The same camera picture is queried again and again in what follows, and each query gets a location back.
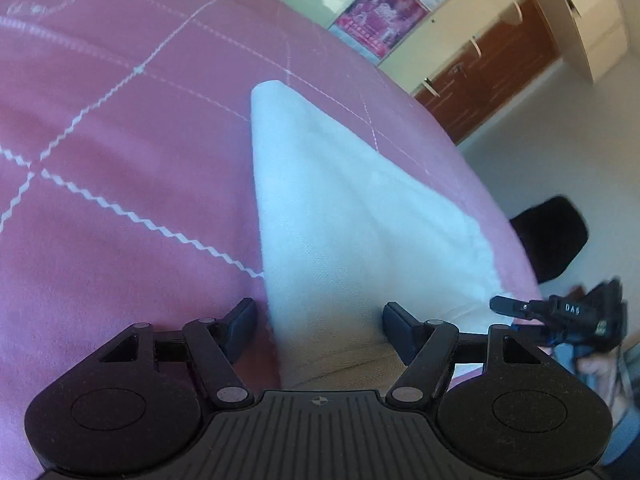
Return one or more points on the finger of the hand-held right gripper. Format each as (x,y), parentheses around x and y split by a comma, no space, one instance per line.
(517,306)

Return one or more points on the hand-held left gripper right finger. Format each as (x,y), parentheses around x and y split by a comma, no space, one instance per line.
(398,325)

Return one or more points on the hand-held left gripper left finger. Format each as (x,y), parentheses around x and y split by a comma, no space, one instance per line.
(243,324)

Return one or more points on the white pants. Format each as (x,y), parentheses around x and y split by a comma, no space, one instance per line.
(350,220)

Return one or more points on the person's right hand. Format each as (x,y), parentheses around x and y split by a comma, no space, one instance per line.
(597,375)

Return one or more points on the black chair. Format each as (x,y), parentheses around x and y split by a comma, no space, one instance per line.
(550,240)

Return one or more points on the brown wooden cabinet door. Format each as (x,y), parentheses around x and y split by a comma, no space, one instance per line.
(490,80)

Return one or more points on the pink checked bedsheet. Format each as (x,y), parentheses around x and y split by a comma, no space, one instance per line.
(125,110)

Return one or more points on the cream wardrobe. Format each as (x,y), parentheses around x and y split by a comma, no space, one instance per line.
(590,10)

